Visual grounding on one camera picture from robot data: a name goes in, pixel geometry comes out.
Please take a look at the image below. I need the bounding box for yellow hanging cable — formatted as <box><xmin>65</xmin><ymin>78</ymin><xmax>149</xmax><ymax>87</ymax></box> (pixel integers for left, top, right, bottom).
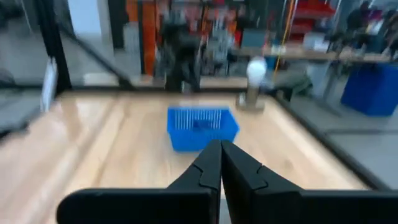
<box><xmin>272</xmin><ymin>0</ymin><xmax>297</xmax><ymax>80</ymax></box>

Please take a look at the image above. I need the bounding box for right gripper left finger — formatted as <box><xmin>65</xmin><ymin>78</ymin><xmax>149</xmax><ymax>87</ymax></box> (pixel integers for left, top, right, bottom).
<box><xmin>55</xmin><ymin>139</ymin><xmax>223</xmax><ymax>224</ymax></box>

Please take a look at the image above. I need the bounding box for black diagonal frame brace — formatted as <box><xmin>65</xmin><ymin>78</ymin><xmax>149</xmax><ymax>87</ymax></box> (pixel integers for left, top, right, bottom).
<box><xmin>57</xmin><ymin>23</ymin><xmax>136</xmax><ymax>91</ymax></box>

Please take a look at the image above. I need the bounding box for black frame upright post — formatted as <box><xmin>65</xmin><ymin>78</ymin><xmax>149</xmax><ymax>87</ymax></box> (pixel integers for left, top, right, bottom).
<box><xmin>34</xmin><ymin>0</ymin><xmax>73</xmax><ymax>94</ymax></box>

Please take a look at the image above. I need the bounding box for blue grey box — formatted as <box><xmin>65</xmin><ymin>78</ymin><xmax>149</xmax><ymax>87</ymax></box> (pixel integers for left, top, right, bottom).
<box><xmin>241</xmin><ymin>29</ymin><xmax>267</xmax><ymax>50</ymax></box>

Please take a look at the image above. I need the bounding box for person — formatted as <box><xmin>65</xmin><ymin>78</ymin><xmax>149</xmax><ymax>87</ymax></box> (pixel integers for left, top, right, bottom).
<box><xmin>346</xmin><ymin>1</ymin><xmax>374</xmax><ymax>32</ymax></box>

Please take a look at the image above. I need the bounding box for blue large bin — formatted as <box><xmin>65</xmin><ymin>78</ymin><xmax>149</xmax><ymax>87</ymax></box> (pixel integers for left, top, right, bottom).
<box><xmin>340</xmin><ymin>63</ymin><xmax>398</xmax><ymax>117</ymax></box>

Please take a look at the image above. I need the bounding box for black table clamp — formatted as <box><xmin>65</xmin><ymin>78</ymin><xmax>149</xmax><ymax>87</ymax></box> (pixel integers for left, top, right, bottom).
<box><xmin>273</xmin><ymin>76</ymin><xmax>313</xmax><ymax>102</ymax></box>

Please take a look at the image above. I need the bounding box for wooden workbench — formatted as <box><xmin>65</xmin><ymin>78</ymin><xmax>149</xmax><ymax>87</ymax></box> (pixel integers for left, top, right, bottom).
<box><xmin>231</xmin><ymin>46</ymin><xmax>398</xmax><ymax>103</ymax></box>

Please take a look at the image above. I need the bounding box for red bin shelf rack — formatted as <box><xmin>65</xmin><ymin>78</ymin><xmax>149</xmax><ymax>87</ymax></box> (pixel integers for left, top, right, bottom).
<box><xmin>289</xmin><ymin>0</ymin><xmax>337</xmax><ymax>35</ymax></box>

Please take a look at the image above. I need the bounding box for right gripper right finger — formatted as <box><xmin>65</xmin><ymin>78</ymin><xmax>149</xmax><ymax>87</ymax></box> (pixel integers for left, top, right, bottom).
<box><xmin>221</xmin><ymin>139</ymin><xmax>398</xmax><ymax>224</ymax></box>

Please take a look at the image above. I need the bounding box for white bulb brass lamp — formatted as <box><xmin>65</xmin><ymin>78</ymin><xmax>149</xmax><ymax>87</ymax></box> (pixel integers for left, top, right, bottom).
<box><xmin>235</xmin><ymin>55</ymin><xmax>269</xmax><ymax>112</ymax></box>

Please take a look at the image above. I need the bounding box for blue plastic slotted basket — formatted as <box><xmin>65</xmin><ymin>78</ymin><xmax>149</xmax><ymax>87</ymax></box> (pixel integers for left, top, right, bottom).
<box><xmin>166</xmin><ymin>106</ymin><xmax>241</xmax><ymax>153</ymax></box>

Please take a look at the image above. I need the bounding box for white trash bin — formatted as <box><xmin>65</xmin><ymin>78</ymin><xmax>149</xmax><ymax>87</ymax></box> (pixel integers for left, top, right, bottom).
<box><xmin>306</xmin><ymin>62</ymin><xmax>331</xmax><ymax>98</ymax></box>

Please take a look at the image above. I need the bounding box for silver frame bracket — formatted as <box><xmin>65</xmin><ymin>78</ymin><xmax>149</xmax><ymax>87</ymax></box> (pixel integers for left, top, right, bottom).
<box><xmin>39</xmin><ymin>57</ymin><xmax>59</xmax><ymax>113</ymax></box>

